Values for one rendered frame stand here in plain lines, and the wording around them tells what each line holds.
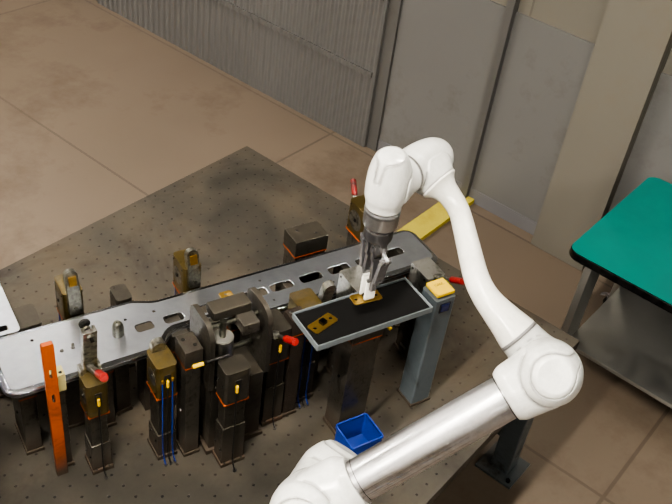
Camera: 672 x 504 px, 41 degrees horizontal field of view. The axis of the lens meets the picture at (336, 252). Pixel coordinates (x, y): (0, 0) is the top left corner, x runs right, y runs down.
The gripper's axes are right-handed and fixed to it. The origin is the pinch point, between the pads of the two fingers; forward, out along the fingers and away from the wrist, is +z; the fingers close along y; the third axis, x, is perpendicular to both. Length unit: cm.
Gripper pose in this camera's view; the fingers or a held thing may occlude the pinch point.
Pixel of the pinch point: (368, 285)
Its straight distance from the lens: 237.0
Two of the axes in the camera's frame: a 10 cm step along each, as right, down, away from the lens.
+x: -8.9, 1.9, -4.1
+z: -1.2, 7.7, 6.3
